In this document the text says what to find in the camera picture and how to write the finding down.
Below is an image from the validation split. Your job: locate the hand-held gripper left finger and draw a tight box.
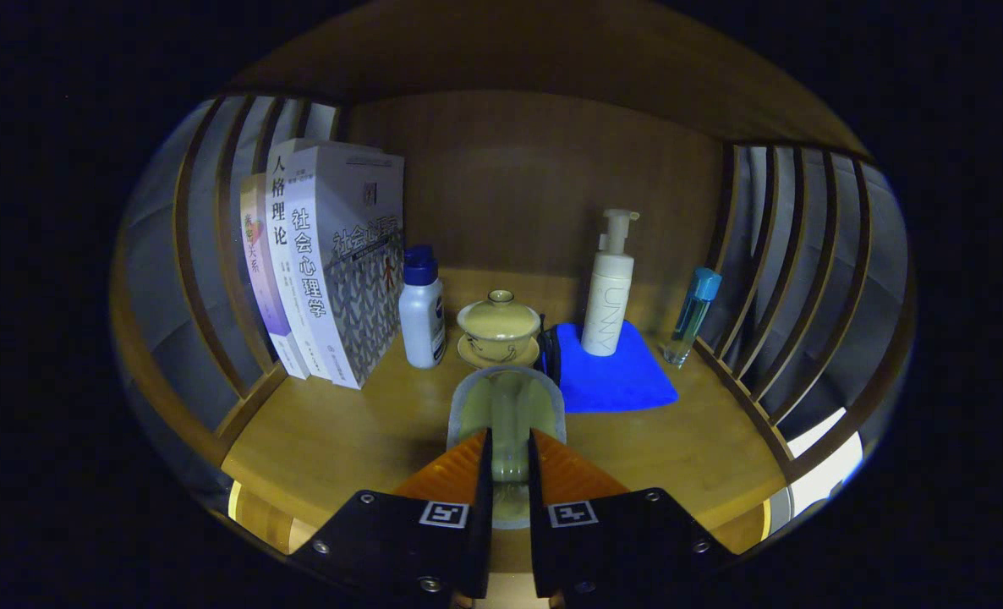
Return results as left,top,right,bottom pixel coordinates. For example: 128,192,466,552
286,427,495,601

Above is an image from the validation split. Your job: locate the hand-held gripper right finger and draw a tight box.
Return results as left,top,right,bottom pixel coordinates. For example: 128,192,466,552
527,427,736,600

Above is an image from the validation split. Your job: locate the wooden countertop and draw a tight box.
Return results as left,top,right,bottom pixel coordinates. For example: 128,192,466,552
221,269,788,544

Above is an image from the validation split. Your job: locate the brown wooden cabinet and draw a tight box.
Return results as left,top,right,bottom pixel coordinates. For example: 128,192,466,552
111,3,917,603

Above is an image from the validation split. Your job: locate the blue folded cloth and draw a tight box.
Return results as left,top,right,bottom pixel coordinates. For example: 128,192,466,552
552,320,681,414

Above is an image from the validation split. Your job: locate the yellow-green lidded teacup with saucer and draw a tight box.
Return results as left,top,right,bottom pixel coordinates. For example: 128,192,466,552
456,289,544,370

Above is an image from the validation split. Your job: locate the white bottle with blue cap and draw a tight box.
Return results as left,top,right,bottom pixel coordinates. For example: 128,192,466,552
398,244,447,370

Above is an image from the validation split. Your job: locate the white pump bottle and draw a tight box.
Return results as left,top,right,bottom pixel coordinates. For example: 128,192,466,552
580,209,641,358

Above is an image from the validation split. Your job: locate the clear bottle with teal cap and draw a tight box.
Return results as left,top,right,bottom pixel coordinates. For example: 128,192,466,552
664,267,723,368

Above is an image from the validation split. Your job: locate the white patterned cover book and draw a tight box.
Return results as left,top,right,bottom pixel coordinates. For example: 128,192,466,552
286,142,407,391

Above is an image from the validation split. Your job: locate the purple spine book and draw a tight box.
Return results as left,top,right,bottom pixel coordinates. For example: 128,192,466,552
239,173,311,381

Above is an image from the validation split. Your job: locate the white spine book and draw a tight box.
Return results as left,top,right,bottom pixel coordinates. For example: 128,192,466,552
265,138,335,381

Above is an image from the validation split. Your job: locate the small black cord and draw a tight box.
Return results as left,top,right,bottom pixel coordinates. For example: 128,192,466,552
539,315,562,387

